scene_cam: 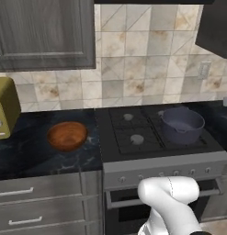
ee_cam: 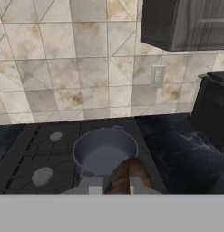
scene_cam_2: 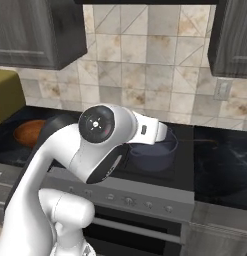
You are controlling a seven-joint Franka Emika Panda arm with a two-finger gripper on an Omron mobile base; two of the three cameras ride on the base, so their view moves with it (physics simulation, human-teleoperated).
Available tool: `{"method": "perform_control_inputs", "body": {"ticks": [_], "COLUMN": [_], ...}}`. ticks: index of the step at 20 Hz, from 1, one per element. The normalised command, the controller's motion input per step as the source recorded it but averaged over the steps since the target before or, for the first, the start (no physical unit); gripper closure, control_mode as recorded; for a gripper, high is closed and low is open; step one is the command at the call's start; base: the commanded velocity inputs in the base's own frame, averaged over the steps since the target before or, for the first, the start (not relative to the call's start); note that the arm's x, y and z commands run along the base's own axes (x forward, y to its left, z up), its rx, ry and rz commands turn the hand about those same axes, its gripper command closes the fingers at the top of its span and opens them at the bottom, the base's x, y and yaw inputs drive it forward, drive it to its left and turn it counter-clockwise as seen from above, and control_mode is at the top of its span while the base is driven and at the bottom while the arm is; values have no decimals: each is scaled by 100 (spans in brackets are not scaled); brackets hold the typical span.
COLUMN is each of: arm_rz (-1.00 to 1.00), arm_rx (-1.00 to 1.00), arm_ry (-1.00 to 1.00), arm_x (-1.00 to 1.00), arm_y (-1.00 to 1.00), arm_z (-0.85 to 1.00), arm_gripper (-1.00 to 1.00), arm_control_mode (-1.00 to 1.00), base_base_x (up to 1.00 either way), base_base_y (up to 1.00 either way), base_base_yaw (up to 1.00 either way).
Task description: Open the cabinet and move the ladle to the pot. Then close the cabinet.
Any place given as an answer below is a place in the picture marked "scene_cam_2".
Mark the olive yellow appliance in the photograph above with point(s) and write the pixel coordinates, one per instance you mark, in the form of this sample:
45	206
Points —
6	96

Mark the black hob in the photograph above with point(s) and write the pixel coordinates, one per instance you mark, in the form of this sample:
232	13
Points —
181	160

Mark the black range hood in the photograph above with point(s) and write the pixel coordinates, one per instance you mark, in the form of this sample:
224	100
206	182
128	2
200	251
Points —
145	1

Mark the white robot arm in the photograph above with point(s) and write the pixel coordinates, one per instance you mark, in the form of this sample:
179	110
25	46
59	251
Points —
35	186

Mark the dark grey cabinet door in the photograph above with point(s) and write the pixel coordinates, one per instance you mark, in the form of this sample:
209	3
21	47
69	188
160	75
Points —
25	30
238	36

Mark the brown wooden bowl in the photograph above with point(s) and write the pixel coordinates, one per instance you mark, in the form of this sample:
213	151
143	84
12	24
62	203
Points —
28	133

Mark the grey drawer front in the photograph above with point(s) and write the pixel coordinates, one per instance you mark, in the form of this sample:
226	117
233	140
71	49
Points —
5	186

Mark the dark blue-grey pot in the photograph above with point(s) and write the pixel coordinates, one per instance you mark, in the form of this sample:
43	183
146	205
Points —
155	156

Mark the dark grey wall cabinet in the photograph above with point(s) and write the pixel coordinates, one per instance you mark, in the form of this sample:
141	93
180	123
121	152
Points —
70	33
216	40

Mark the oven knob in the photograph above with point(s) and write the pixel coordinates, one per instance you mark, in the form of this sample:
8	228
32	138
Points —
148	205
128	201
87	192
71	190
110	196
168	209

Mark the grey base cabinet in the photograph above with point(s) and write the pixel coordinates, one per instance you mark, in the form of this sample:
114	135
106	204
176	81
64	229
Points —
218	233

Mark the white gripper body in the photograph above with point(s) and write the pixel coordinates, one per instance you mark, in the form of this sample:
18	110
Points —
162	132

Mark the steel oven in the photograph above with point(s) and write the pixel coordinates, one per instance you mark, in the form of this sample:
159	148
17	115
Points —
145	220

